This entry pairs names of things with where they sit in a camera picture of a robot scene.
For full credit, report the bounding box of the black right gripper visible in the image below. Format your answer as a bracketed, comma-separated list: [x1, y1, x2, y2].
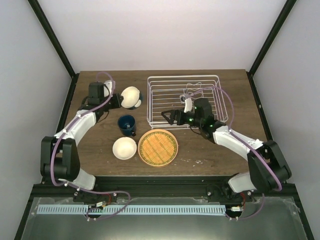
[161, 108, 203, 128]

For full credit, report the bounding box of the white bowl teal outside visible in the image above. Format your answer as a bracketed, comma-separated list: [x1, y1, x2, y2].
[120, 86, 143, 110]

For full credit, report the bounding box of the white wire dish rack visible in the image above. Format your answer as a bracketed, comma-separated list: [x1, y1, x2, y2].
[146, 75, 229, 130]

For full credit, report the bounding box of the dark blue mug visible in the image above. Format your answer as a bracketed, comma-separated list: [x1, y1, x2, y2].
[117, 114, 136, 137]

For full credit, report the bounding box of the small white bowl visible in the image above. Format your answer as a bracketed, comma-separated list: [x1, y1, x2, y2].
[112, 137, 137, 160]

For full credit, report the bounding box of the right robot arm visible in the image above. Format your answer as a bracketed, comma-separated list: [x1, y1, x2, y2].
[161, 98, 292, 202]

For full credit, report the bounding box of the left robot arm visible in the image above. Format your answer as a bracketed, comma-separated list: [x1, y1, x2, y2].
[40, 80, 123, 202]

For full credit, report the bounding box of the round bamboo steamer tray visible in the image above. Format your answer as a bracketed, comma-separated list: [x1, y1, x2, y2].
[137, 129, 179, 168]

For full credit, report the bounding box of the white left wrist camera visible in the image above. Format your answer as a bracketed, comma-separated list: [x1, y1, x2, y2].
[103, 79, 116, 98]

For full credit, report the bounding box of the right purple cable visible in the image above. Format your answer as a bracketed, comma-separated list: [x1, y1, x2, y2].
[186, 86, 285, 221]

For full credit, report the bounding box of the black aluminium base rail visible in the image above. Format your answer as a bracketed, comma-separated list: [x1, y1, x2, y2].
[32, 174, 296, 203]

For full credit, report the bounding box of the light blue slotted cable duct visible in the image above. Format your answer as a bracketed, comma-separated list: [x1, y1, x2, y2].
[36, 204, 226, 216]

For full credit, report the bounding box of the left black frame post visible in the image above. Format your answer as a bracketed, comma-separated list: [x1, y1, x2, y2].
[26, 0, 77, 79]

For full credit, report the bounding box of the black frame post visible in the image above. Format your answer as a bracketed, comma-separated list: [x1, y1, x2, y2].
[248, 0, 298, 75]
[26, 0, 77, 79]

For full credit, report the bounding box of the right black frame post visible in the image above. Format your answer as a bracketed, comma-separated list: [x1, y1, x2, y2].
[248, 0, 298, 75]

